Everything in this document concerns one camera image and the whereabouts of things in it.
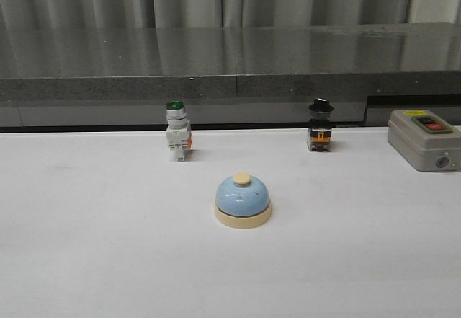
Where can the black rotary selector switch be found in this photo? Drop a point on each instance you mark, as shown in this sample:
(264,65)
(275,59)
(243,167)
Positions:
(320,130)

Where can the green push button switch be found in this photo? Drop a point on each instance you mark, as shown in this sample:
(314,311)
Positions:
(178,132)

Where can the grey granite counter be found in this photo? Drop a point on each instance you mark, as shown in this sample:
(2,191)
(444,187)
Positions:
(256,77)

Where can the grey on off switch box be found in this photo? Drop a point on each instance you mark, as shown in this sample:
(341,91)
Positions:
(426,141)

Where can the blue desk bell cream base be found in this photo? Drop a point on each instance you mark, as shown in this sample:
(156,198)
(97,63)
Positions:
(242,201)

